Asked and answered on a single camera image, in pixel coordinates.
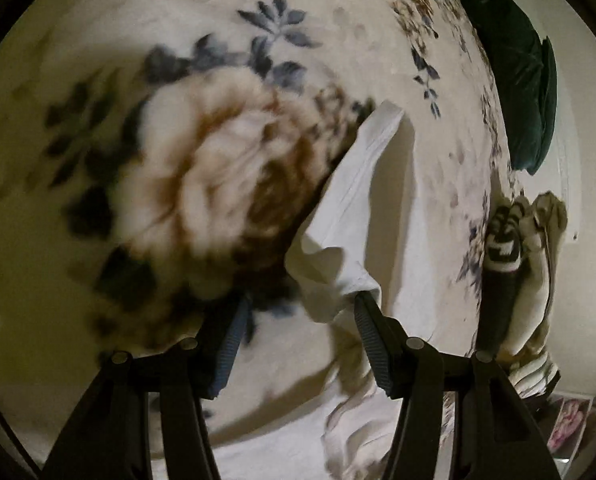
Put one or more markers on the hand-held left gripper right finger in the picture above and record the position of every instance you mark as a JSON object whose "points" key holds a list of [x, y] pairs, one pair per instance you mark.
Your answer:
{"points": [[370, 345]]}

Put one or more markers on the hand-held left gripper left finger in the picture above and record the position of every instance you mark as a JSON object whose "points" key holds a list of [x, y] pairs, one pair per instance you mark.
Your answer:
{"points": [[230, 347]]}

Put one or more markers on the white t-shirt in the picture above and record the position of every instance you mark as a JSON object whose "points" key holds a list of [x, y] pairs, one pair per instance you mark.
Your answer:
{"points": [[328, 240]]}

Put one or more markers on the black printed garment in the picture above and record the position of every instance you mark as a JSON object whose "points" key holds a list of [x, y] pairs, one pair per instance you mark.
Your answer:
{"points": [[500, 280]]}

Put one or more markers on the floral fleece blanket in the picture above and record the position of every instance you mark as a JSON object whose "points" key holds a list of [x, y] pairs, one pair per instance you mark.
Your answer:
{"points": [[217, 185]]}

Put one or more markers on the brown striped blanket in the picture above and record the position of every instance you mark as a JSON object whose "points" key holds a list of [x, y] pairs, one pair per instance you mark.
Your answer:
{"points": [[533, 377]]}

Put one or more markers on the beige garment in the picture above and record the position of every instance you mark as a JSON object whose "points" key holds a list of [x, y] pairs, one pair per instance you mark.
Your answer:
{"points": [[545, 240]]}

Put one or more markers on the pink flower printed picture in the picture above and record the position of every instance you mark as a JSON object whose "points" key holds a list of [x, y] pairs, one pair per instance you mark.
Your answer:
{"points": [[570, 422]]}

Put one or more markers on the dark green pillow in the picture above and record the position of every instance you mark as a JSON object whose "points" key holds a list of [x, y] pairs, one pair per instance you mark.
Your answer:
{"points": [[513, 85]]}

